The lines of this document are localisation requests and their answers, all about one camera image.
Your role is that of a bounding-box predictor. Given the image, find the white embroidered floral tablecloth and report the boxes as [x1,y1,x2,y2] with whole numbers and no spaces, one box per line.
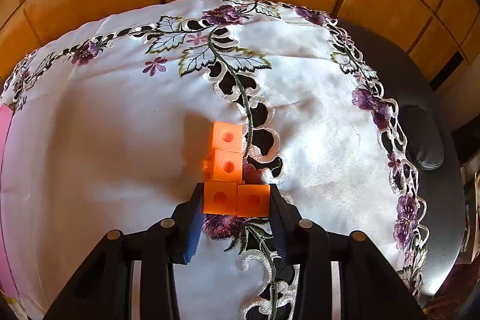
[1,0,429,319]

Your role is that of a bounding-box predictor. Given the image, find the orange linked cube blocks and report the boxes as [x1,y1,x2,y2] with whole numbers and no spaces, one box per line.
[201,122,270,218]

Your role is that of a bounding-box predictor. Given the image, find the pink cardboard tray box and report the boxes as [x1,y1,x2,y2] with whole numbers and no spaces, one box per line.
[1,104,19,298]

